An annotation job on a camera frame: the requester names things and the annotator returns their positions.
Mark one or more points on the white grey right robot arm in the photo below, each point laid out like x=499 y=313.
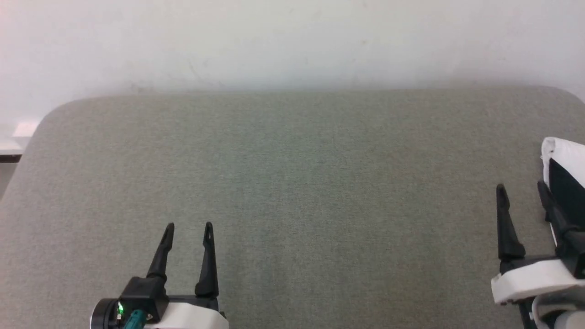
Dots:
x=566 y=320

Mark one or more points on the white wall ledge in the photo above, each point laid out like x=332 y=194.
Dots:
x=18 y=135

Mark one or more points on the black and white shirt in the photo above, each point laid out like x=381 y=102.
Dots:
x=569 y=157

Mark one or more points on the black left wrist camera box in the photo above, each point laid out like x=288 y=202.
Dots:
x=144 y=292

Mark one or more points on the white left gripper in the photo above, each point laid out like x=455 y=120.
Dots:
x=192 y=315

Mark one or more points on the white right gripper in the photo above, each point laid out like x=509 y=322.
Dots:
x=530 y=278

